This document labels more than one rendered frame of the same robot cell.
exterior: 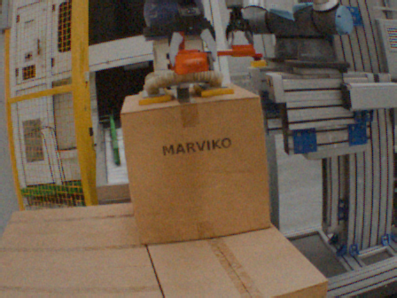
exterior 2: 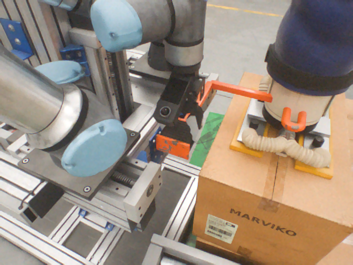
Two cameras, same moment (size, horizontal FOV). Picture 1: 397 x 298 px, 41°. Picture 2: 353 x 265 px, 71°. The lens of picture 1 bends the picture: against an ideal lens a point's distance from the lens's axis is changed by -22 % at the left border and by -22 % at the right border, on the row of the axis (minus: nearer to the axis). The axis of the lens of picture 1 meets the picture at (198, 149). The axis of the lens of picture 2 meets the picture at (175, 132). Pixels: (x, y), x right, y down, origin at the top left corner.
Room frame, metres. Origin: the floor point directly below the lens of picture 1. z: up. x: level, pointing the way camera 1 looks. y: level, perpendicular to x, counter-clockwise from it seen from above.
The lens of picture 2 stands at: (2.85, -0.02, 1.52)
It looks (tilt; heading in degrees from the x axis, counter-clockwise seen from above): 45 degrees down; 207
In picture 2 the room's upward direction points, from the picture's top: straight up
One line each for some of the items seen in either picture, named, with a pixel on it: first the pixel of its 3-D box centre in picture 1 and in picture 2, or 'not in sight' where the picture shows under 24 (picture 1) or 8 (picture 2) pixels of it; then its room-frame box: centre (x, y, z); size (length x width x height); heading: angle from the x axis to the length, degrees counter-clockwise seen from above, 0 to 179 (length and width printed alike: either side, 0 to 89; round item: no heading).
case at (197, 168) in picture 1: (190, 156); (268, 163); (2.14, 0.03, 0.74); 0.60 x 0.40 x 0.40; 4
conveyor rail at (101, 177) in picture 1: (102, 161); not in sight; (3.62, 0.56, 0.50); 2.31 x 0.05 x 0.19; 8
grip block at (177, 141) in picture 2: (242, 50); (178, 136); (2.46, -0.21, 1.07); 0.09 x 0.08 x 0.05; 94
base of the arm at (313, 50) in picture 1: (315, 48); (166, 49); (2.08, -0.45, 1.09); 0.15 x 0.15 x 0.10
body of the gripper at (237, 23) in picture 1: (237, 19); (184, 82); (2.43, -0.21, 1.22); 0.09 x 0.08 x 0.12; 4
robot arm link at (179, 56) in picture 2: (235, 3); (182, 49); (2.44, -0.21, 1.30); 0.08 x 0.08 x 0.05
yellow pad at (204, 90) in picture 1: (211, 84); (257, 114); (2.15, -0.06, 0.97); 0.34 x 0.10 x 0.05; 4
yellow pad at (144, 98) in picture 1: (152, 91); (317, 130); (2.14, 0.12, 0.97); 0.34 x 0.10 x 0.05; 4
